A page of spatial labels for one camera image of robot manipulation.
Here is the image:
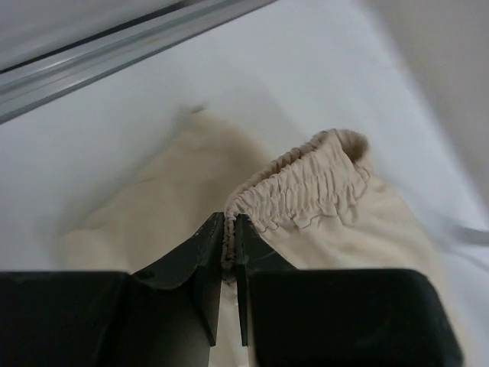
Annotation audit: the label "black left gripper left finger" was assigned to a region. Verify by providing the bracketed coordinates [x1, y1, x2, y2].
[1, 213, 224, 366]

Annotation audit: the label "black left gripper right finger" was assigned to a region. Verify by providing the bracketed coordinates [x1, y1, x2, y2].
[235, 215, 465, 366]

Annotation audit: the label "beige cargo trousers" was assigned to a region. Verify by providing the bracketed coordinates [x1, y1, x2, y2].
[57, 108, 474, 366]

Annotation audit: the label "left metal table rail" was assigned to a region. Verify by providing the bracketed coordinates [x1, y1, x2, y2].
[1, 1, 269, 122]

